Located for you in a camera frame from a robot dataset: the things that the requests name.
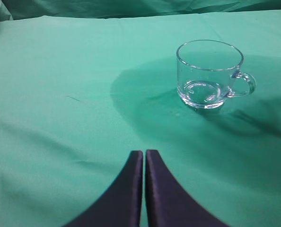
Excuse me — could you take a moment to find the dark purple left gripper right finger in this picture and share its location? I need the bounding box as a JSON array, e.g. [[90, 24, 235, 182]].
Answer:
[[145, 149, 227, 227]]

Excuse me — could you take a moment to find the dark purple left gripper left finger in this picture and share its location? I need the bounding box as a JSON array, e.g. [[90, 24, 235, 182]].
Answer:
[[65, 150, 143, 227]]

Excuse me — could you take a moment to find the clear glass mug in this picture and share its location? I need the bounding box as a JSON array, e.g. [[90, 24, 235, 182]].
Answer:
[[176, 40, 256, 109]]

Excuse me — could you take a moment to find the green backdrop cloth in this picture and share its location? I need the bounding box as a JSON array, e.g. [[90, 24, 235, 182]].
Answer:
[[0, 0, 281, 22]]

